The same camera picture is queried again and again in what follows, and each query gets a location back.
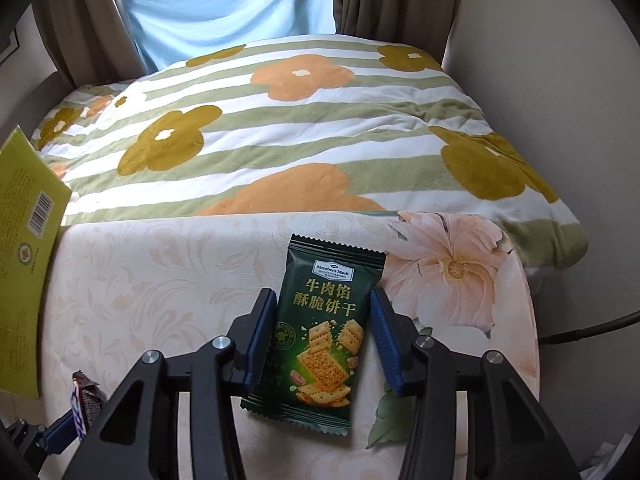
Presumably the black cable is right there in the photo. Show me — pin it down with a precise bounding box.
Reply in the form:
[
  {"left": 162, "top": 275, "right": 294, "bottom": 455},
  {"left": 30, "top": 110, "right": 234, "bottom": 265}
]
[{"left": 537, "top": 309, "right": 640, "bottom": 346}]

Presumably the framed wall poster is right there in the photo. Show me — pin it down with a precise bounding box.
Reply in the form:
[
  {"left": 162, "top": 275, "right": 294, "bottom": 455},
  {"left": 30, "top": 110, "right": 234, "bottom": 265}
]
[{"left": 0, "top": 27, "right": 22, "bottom": 63}]

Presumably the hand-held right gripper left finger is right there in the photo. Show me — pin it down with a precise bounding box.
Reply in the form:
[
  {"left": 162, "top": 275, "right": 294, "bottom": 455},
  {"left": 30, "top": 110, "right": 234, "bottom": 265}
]
[{"left": 65, "top": 287, "right": 278, "bottom": 480}]

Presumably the brown curtain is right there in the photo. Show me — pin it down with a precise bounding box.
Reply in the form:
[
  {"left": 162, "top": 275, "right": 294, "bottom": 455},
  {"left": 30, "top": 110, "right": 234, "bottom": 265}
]
[
  {"left": 327, "top": 0, "right": 463, "bottom": 68},
  {"left": 32, "top": 0, "right": 151, "bottom": 92}
]

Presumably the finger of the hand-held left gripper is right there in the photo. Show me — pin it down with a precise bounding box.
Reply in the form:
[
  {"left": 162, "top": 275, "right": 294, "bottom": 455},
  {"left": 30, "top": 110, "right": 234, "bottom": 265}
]
[{"left": 5, "top": 409, "right": 83, "bottom": 466}]

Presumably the light blue window cloth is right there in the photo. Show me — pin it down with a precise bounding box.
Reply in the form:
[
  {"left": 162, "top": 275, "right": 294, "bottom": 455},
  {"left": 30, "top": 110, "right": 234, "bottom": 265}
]
[{"left": 120, "top": 0, "right": 339, "bottom": 74}]

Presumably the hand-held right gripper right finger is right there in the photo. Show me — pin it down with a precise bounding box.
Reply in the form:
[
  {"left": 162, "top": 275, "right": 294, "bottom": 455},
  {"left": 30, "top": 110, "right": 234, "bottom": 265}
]
[{"left": 370, "top": 287, "right": 581, "bottom": 480}]

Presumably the dark brown chocolate bar packet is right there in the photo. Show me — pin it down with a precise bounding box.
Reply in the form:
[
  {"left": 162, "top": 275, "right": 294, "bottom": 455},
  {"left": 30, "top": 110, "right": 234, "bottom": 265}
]
[{"left": 70, "top": 371, "right": 108, "bottom": 437}]

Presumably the floral tablecloth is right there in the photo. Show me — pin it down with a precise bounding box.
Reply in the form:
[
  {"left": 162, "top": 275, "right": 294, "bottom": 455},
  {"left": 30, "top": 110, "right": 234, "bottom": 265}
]
[{"left": 37, "top": 210, "right": 542, "bottom": 480}]

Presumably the dark green cracker packet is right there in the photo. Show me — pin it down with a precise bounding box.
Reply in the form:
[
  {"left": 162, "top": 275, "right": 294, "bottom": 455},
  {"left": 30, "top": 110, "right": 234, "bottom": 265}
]
[{"left": 240, "top": 232, "right": 388, "bottom": 436}]

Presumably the green cardboard box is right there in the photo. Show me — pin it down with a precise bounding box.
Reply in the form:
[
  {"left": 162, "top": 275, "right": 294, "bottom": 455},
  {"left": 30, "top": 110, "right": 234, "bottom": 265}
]
[{"left": 0, "top": 126, "right": 74, "bottom": 399}]

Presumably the floral striped blanket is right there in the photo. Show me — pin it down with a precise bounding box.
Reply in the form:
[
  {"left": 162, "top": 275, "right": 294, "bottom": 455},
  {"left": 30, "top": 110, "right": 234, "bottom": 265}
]
[{"left": 30, "top": 35, "right": 591, "bottom": 281}]

